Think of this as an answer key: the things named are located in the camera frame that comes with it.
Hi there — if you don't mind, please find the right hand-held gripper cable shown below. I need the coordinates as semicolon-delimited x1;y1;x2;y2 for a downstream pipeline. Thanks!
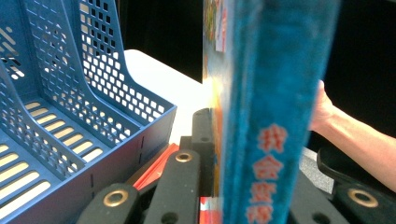
317;146;356;188

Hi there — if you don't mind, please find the blue plastic file rack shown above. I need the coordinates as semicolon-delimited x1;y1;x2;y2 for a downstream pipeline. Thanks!
0;0;177;224

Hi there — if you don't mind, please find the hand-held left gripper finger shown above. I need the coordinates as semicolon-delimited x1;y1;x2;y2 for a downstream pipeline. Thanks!
180;107;217;198

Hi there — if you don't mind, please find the red picture book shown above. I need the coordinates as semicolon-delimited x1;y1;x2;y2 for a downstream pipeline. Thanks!
133;143;223;224

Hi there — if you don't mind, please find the blue picture book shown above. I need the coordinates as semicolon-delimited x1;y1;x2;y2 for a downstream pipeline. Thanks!
202;0;341;224

